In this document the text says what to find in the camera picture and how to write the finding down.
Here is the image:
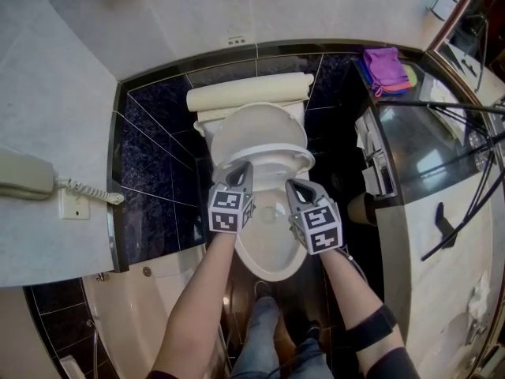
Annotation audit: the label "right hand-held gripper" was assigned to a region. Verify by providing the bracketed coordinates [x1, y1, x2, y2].
[284, 178, 342, 257]

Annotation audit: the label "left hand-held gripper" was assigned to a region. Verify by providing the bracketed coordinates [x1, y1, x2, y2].
[208, 161, 258, 235]

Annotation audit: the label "person's right forearm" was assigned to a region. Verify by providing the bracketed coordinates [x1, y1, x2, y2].
[321, 246, 399, 373]

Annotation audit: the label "person's left forearm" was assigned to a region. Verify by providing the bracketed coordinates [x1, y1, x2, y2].
[151, 231, 240, 374]

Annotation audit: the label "white toilet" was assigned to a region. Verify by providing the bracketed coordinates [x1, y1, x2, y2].
[192, 104, 316, 283]

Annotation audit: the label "tan waste bin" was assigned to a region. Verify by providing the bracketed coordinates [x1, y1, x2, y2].
[346, 190, 379, 227]

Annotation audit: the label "person's left shoe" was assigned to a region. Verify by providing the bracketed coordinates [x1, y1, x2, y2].
[254, 280, 274, 300]

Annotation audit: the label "blue cloth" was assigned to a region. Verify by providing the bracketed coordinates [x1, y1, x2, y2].
[361, 63, 380, 88]

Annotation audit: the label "orange cloth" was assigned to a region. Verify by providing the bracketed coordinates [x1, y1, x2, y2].
[372, 80, 410, 97]

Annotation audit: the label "black armband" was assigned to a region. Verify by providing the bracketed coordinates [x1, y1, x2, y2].
[345, 304, 398, 357]

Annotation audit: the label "person's blue jeans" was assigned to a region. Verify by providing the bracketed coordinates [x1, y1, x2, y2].
[230, 296, 336, 379]

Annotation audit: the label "purple cloth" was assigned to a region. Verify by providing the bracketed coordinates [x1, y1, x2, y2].
[362, 47, 410, 90]

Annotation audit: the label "black tripod light stand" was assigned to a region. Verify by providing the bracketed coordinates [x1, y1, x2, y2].
[376, 99, 505, 262]

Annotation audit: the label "folded white towel on counter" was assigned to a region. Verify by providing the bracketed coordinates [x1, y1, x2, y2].
[428, 79, 474, 112]

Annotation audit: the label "clear drinking glass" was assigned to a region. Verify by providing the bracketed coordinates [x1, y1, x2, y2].
[473, 152, 494, 171]
[467, 130, 490, 149]

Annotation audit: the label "white bathtub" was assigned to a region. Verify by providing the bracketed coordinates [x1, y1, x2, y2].
[80, 246, 234, 379]

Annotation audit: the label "crumpled white washcloth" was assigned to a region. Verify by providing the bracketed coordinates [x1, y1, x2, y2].
[467, 272, 492, 327]

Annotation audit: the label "chrome sink faucet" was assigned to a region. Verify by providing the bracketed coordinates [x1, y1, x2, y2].
[465, 320, 488, 345]

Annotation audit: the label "chrome bathtub grab bar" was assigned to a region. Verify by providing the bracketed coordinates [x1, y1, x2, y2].
[86, 318, 99, 379]

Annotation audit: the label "white soap dish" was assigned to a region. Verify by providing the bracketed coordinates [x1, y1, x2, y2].
[58, 355, 82, 379]

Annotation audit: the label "right hand-held gripper cable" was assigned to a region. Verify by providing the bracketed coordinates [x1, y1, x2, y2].
[339, 244, 370, 287]

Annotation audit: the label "coiled telephone cord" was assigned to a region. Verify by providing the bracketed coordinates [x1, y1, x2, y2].
[57, 175, 125, 205]

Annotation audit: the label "white telephone wall plate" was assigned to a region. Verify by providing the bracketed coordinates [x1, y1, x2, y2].
[58, 186, 91, 220]

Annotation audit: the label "beige wall telephone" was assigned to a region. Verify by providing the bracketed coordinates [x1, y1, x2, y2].
[0, 150, 55, 201]

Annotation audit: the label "white wall soap dispenser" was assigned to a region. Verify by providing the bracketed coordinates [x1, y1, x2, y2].
[428, 0, 461, 20]

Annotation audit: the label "framed wall mirror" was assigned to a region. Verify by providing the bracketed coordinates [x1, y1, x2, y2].
[425, 0, 505, 133]

